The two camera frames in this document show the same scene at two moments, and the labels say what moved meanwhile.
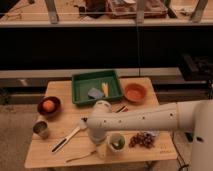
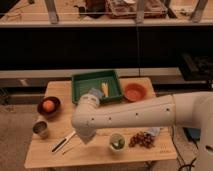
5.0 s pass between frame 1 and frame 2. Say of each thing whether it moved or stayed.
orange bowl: stayed
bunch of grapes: stayed
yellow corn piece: stayed
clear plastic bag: stayed
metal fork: moved
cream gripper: moved
